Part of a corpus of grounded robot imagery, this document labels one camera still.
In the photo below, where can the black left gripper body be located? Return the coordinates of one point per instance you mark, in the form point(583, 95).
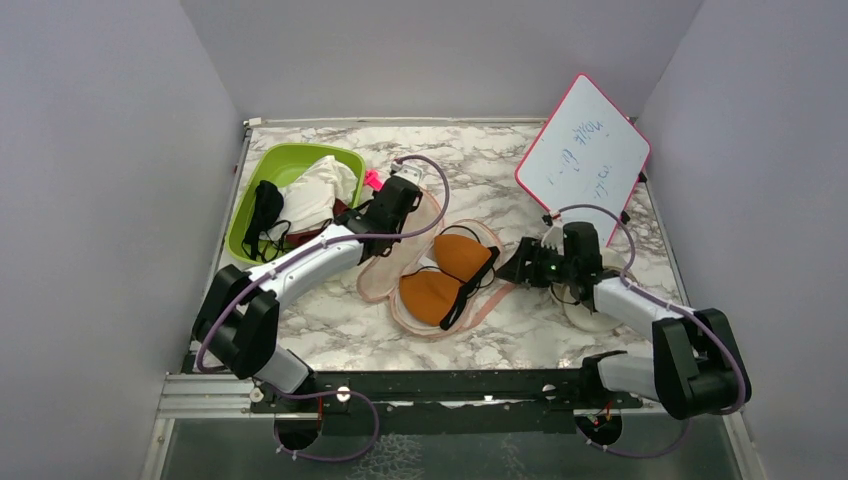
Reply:
point(399, 228)

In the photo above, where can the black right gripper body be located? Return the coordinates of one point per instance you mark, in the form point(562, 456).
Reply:
point(556, 267)

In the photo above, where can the peach patterned mesh laundry bag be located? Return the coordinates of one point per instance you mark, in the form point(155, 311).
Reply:
point(379, 281)

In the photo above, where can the orange bra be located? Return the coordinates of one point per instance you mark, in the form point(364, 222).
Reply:
point(438, 295)

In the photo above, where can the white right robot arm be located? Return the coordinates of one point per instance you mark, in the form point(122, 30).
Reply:
point(695, 367)

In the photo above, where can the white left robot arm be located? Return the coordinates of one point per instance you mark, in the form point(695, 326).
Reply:
point(238, 320)

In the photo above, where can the dark red bra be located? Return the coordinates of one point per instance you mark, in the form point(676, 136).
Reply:
point(296, 239)

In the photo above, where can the black bra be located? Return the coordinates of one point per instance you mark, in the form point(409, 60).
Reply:
point(266, 233)

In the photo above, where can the pink plastic clip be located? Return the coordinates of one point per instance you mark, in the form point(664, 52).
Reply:
point(373, 180)

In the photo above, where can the white cloth garment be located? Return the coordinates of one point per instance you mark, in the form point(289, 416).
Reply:
point(309, 200)

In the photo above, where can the pink framed whiteboard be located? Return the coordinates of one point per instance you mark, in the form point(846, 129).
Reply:
point(588, 152)

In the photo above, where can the green plastic basket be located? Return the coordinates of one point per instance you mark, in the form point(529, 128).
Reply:
point(282, 165)

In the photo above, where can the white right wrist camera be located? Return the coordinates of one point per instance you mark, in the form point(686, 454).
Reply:
point(553, 238)

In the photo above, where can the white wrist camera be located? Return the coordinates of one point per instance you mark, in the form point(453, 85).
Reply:
point(553, 238)
point(408, 172)

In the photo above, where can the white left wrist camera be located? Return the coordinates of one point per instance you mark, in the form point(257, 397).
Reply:
point(408, 172)

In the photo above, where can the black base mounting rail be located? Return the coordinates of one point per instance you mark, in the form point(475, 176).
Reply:
point(440, 402)

